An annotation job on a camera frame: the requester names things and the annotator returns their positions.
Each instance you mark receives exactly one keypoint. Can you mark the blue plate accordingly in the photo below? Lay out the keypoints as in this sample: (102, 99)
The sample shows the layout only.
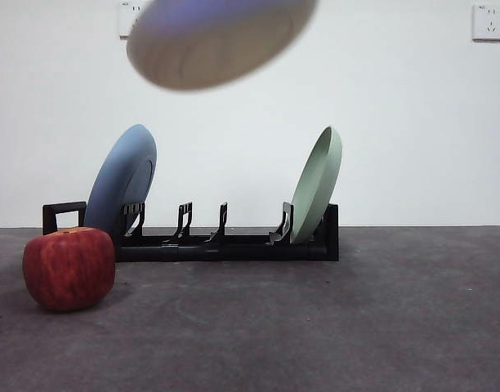
(119, 171)

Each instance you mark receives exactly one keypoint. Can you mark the red apple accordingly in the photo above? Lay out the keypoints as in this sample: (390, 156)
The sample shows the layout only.
(66, 269)

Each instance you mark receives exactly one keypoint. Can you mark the white wall socket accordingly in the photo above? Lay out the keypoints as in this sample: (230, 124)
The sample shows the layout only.
(125, 16)
(490, 22)

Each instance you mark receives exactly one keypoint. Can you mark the pale yellow plate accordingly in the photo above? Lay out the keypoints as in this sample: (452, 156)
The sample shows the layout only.
(217, 45)

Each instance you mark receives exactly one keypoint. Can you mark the black plate rack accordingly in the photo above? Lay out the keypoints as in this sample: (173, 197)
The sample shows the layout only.
(250, 253)

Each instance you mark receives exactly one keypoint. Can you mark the green plate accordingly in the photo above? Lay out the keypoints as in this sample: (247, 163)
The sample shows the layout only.
(315, 192)

